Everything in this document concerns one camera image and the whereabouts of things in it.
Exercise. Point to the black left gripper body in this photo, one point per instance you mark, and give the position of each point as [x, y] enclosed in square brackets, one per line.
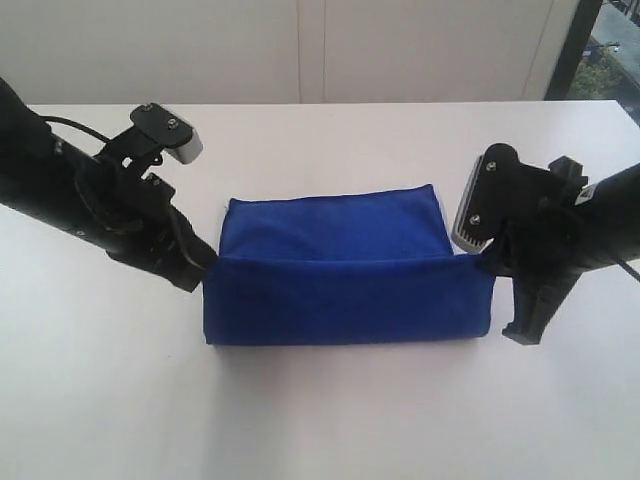
[131, 218]

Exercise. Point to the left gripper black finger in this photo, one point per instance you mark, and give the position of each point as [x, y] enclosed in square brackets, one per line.
[184, 274]

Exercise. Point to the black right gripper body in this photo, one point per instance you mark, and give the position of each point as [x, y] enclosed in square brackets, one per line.
[557, 241]

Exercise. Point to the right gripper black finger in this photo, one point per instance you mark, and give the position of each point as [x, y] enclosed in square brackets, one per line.
[536, 300]
[495, 260]

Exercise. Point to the blue towel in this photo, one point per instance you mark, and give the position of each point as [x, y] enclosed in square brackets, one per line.
[342, 270]

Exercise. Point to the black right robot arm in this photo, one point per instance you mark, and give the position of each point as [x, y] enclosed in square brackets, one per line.
[613, 205]

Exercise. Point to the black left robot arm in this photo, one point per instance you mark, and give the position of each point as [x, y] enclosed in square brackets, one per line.
[35, 177]

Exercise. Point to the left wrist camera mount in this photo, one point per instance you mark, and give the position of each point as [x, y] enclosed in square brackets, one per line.
[154, 130]

